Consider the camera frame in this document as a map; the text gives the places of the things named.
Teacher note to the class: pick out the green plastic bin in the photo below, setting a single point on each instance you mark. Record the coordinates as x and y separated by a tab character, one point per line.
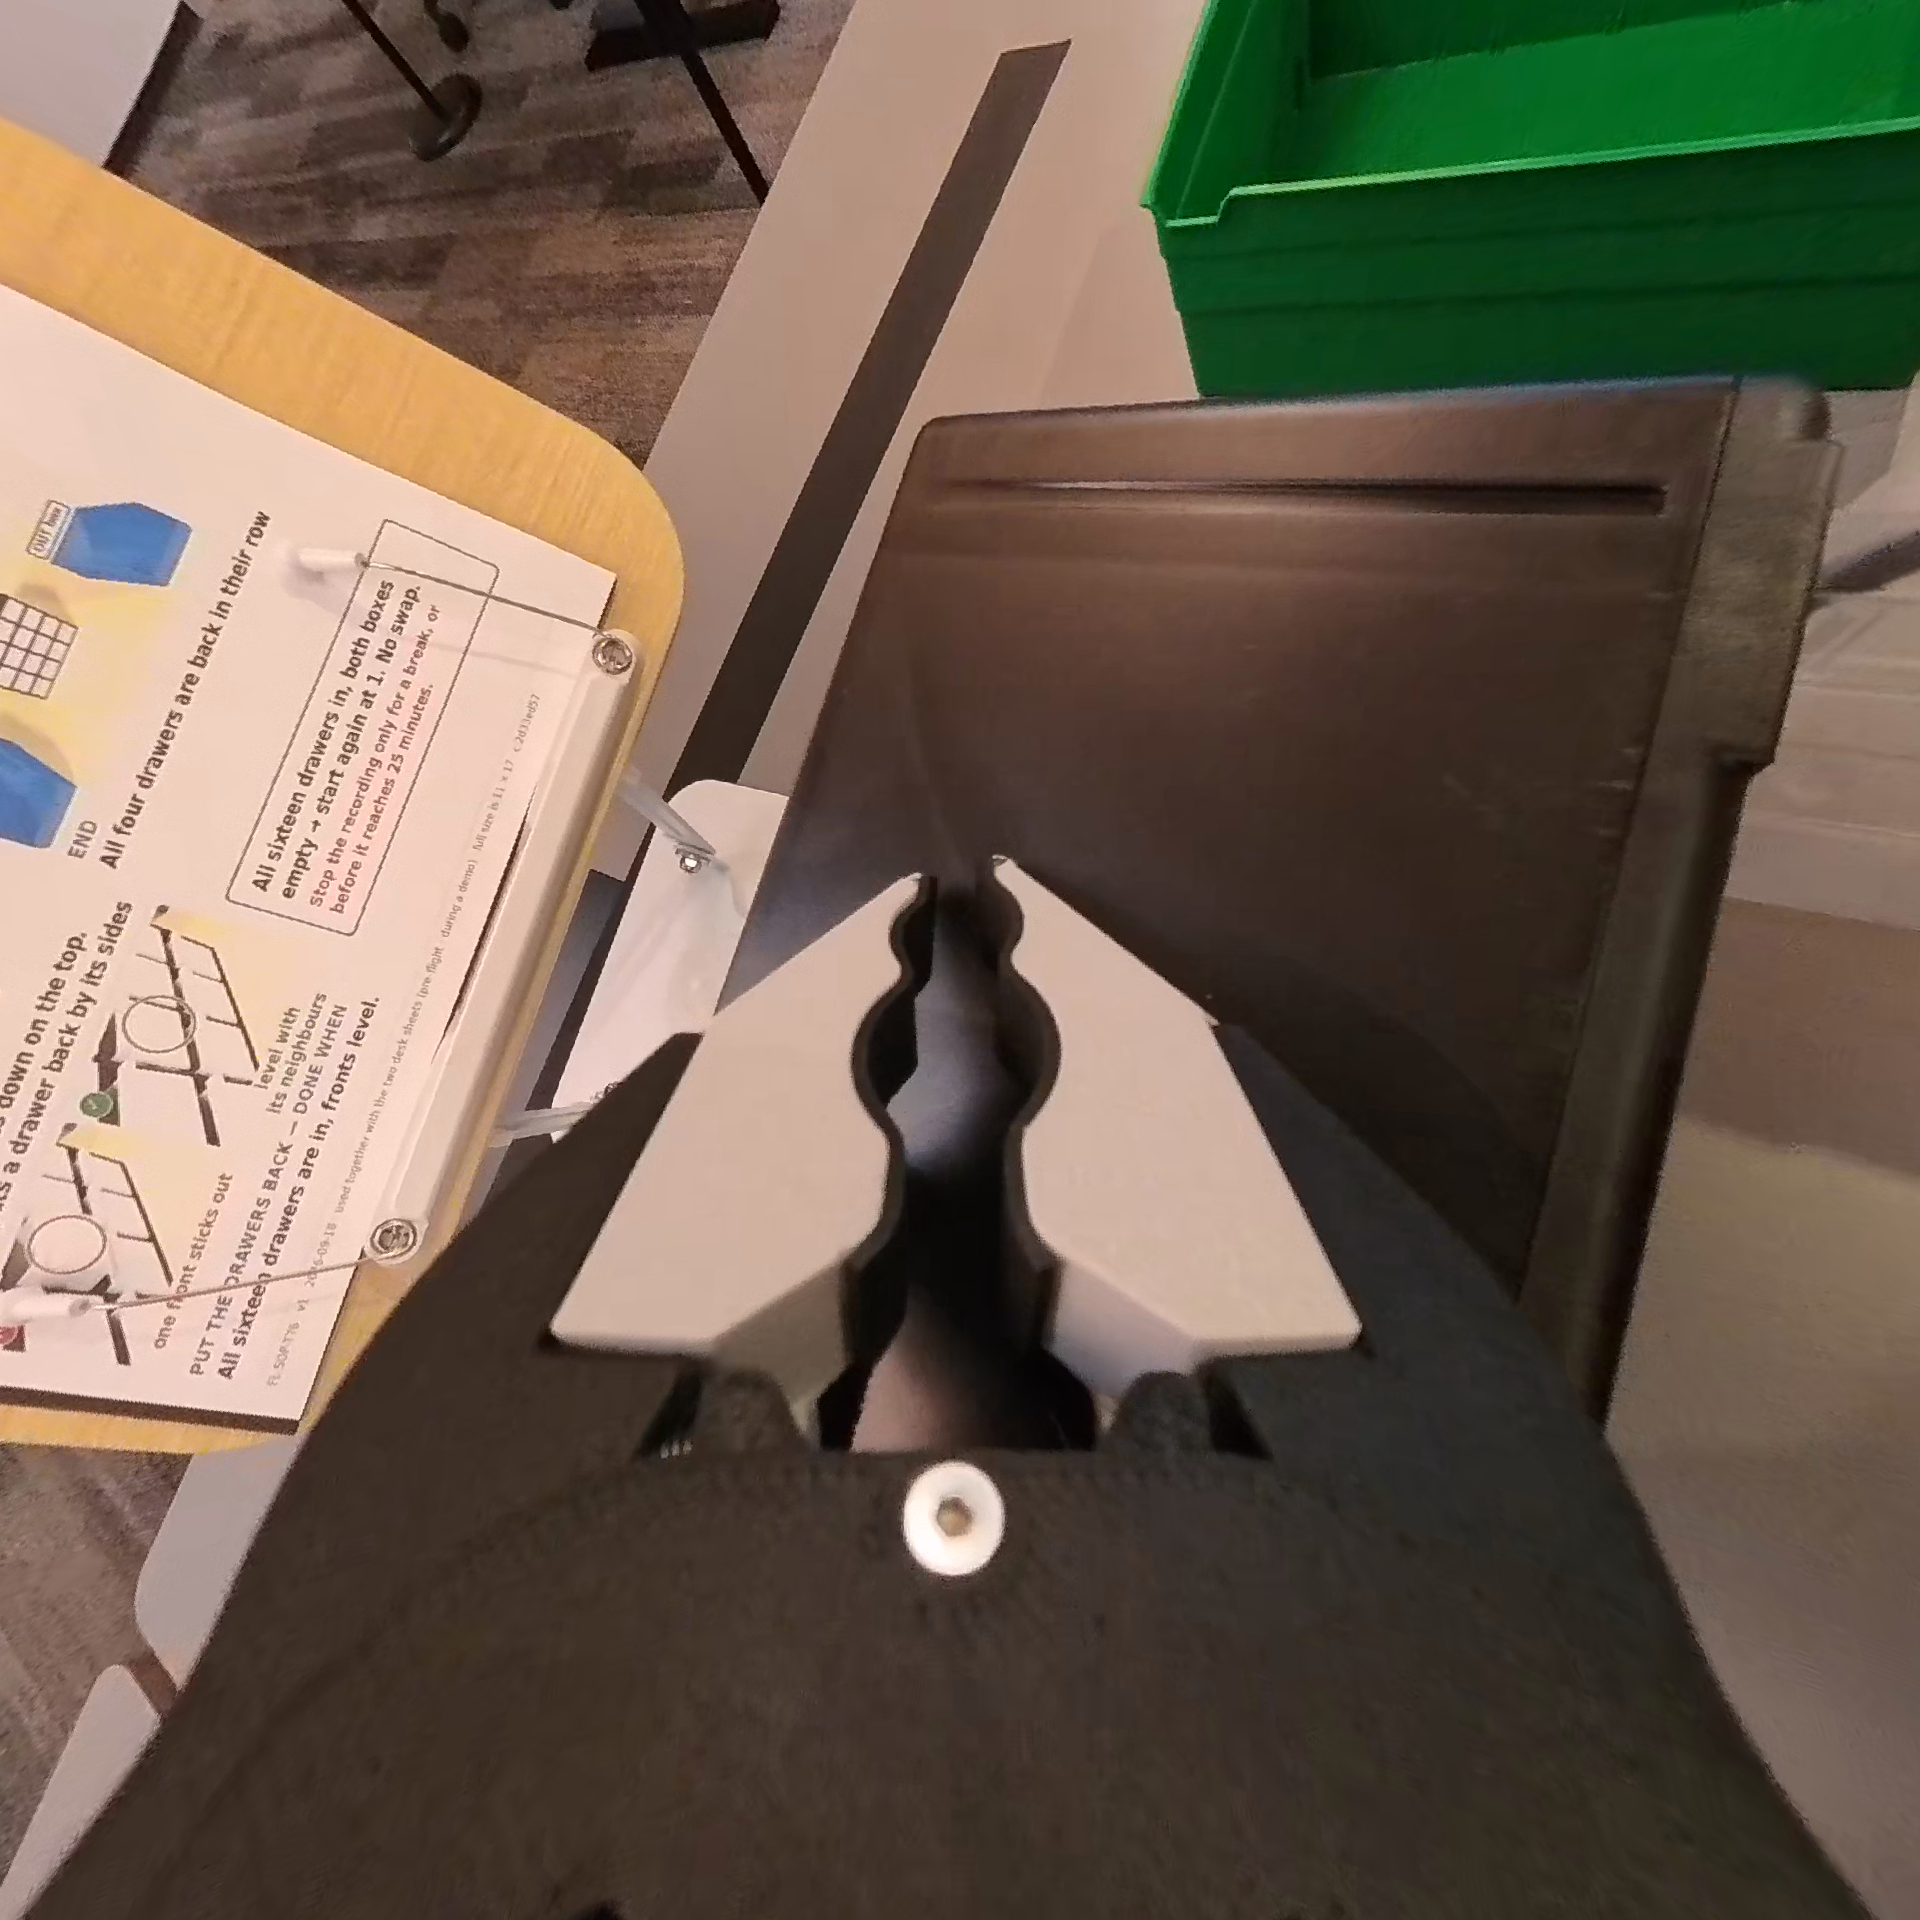
1499	300

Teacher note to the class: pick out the white document stand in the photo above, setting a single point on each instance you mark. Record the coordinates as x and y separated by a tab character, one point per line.
674	932

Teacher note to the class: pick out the printed instruction sheet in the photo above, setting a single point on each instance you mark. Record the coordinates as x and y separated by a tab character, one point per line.
224	750

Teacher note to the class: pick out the black tape strip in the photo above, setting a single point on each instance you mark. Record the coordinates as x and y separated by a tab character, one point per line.
931	300

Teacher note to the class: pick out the black metal frame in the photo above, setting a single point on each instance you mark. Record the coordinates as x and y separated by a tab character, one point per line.
447	130

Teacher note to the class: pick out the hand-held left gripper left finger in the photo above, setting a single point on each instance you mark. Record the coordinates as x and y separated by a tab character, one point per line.
721	1201

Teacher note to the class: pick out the black drawer cabinet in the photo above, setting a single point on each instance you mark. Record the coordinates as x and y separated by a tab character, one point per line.
1275	750

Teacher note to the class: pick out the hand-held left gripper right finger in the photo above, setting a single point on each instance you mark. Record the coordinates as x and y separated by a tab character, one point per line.
1200	1201

